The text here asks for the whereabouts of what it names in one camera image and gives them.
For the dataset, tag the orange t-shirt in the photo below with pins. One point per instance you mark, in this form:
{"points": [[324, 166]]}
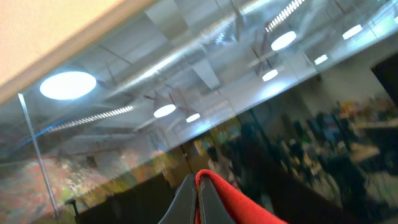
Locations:
{"points": [[241, 208]]}

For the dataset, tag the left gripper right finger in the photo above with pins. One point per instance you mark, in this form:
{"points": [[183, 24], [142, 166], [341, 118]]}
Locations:
{"points": [[212, 210]]}

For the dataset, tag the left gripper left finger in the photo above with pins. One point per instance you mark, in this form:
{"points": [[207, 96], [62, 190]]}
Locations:
{"points": [[182, 209]]}

